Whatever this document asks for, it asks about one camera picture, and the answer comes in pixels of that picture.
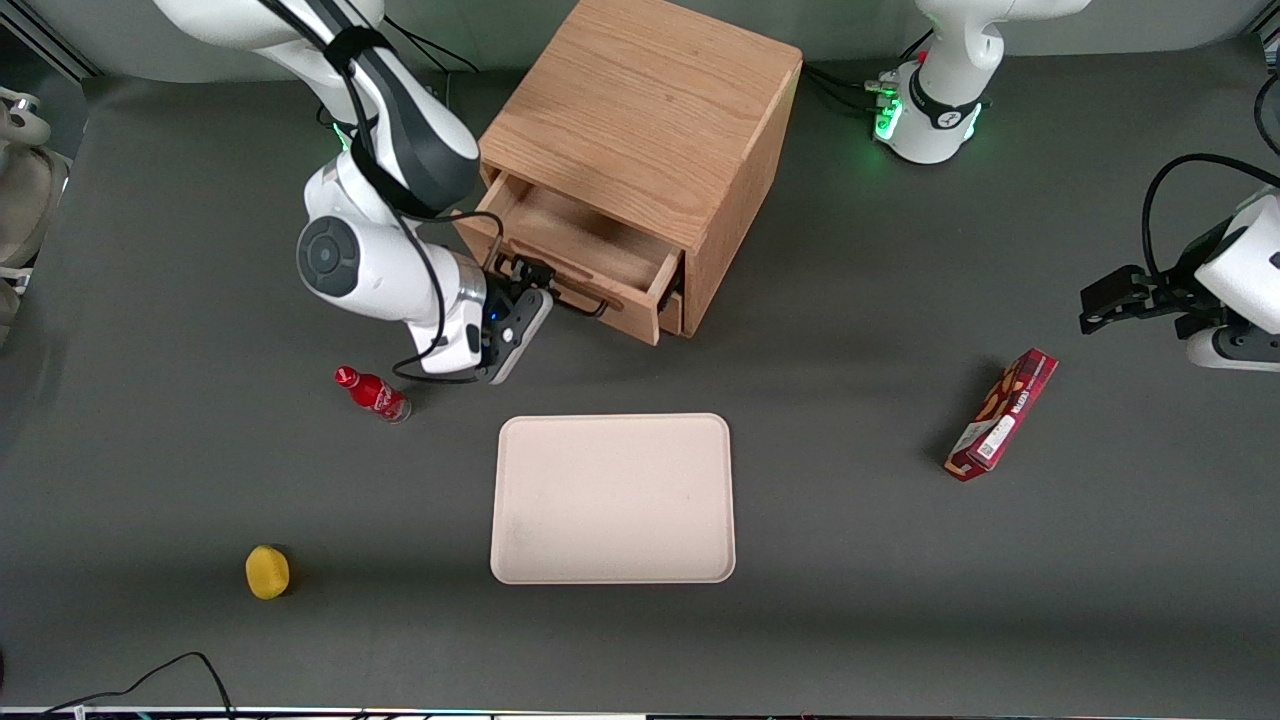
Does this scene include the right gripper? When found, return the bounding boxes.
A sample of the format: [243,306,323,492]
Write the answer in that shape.
[420,252,558,381]

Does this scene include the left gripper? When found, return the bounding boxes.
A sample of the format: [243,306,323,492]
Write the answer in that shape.
[1079,192,1280,337]

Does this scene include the black wire drawer handle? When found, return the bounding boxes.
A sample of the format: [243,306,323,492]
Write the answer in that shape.
[495,255,614,320]

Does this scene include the wooden drawer with lipped front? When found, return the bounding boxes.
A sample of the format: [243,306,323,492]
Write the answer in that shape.
[454,170,687,347]

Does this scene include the oak wooden drawer cabinet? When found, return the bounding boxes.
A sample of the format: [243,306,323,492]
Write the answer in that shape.
[477,0,805,339]

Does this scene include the red snack box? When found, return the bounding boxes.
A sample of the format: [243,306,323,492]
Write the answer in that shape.
[943,347,1060,484]

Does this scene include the small red soda bottle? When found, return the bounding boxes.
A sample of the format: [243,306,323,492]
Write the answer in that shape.
[333,365,413,425]

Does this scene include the beige rectangular tray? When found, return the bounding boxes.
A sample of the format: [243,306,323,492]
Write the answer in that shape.
[489,412,738,586]

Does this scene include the yellow lemon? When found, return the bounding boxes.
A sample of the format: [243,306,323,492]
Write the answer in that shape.
[245,544,292,601]

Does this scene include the beige rounded background equipment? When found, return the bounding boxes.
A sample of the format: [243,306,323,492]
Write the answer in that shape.
[0,84,73,347]

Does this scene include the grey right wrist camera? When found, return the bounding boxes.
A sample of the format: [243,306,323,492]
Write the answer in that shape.
[487,287,556,388]

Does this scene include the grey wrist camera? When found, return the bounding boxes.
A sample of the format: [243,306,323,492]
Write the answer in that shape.
[1186,328,1280,374]
[487,287,556,388]

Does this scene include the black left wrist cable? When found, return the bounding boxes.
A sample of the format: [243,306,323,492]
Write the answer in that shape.
[1142,152,1280,283]

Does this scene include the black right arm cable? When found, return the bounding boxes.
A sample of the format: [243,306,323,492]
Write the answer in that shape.
[260,0,503,387]

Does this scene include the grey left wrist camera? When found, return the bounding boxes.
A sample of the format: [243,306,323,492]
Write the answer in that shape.
[1186,328,1280,374]

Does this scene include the black right base cables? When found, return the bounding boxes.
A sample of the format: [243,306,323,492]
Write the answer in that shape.
[398,22,481,101]

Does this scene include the black base cables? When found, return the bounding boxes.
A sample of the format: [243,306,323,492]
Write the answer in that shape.
[398,22,481,101]
[803,58,901,114]

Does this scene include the black looped side cable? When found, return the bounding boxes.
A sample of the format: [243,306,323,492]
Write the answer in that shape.
[1254,70,1280,157]

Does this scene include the black left base cables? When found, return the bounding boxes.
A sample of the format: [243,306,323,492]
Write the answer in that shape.
[803,58,901,114]

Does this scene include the thin black table-edge cable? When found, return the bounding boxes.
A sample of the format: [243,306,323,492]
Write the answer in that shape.
[40,651,237,720]

